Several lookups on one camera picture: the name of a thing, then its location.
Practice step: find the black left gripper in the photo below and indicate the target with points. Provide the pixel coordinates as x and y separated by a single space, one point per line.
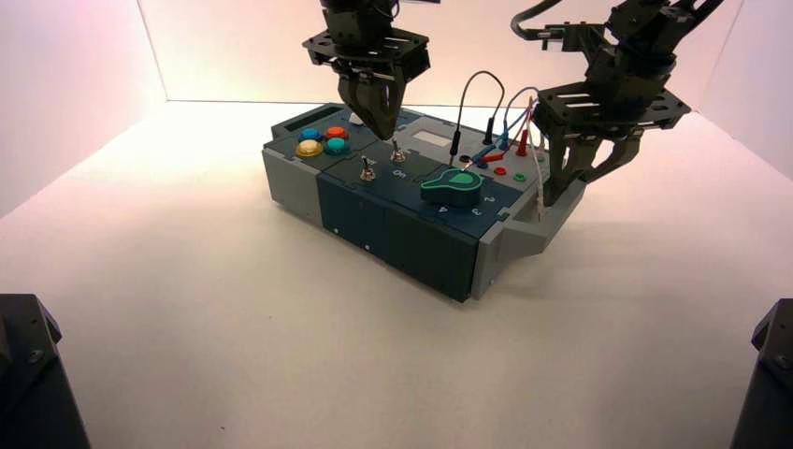
365 46

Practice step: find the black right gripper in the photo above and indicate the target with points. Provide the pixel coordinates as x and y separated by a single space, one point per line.
613 102

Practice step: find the metal toggle switch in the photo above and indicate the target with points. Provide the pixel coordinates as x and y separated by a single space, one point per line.
367 171
397 155

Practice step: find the grey and teal control box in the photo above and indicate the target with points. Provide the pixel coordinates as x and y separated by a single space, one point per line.
406 235

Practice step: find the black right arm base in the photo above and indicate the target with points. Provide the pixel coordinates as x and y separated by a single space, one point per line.
771 384

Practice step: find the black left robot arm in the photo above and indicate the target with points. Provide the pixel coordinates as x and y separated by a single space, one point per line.
359 5

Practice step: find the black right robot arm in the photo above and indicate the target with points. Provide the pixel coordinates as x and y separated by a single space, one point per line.
644 25

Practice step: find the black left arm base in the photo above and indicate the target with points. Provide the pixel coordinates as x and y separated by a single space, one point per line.
31 384

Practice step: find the white slider knob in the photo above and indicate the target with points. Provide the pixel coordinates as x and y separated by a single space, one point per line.
355 118

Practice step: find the orange push button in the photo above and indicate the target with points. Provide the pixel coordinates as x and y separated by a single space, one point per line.
337 132

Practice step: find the teal push button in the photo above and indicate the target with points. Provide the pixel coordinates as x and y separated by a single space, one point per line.
336 146

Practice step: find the small grey display screen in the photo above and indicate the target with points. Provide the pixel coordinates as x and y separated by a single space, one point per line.
432 138

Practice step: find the blue push button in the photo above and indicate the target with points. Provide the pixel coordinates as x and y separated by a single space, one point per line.
310 134

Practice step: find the yellow push button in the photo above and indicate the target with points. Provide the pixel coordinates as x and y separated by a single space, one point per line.
309 148

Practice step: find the green rotary knob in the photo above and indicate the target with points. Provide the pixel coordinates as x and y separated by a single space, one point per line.
452 188

